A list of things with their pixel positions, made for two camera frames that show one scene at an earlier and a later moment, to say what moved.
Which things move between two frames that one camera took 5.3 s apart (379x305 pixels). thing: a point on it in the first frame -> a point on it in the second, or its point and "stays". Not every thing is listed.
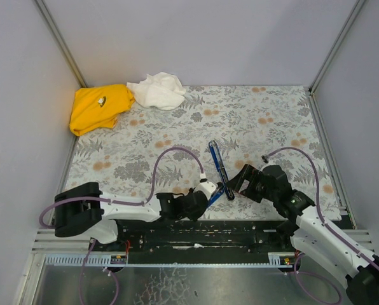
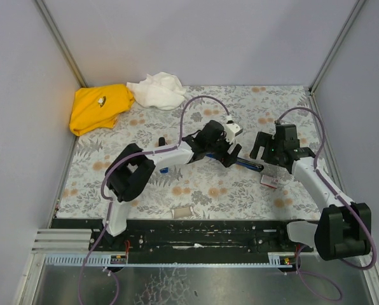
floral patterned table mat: [215, 130] stays
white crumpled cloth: [163, 90] stays
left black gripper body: [215, 196] -> [224, 152]
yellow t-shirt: [98, 107] stays
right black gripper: [248, 183] -> [266, 147]
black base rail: [199, 241] stays
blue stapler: [227, 187] -> [239, 161]
